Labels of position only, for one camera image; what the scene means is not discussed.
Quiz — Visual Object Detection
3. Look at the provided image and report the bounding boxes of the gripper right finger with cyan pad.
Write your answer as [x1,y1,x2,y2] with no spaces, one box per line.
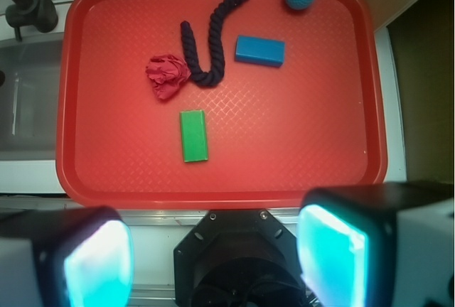
[296,182,454,306]

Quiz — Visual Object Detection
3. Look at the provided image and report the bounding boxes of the dark metal faucet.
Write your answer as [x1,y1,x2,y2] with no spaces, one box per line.
[5,0,58,42]

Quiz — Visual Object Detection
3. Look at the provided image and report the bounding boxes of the red paper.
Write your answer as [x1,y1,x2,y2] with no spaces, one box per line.
[145,54,191,101]

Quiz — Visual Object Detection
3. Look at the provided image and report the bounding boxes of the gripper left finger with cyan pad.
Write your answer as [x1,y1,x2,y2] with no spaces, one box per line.
[1,206,134,306]

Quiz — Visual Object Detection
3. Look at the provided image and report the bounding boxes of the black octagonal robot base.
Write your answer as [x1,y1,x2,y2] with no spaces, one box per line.
[173,210,313,306]

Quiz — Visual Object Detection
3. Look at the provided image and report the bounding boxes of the red plastic tray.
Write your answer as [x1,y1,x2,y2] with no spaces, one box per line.
[56,0,387,210]

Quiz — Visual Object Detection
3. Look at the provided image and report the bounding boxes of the green rectangular block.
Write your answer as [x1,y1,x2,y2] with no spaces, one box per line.
[180,110,208,163]

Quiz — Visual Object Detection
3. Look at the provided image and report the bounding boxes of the blue rectangular block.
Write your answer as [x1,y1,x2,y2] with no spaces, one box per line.
[235,36,285,68]

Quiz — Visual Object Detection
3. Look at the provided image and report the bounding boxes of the dark purple twisted rope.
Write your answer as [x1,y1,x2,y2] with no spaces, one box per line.
[180,0,252,88]

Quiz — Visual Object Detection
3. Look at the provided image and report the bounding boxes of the stainless steel sink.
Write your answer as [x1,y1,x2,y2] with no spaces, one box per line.
[1,39,63,161]

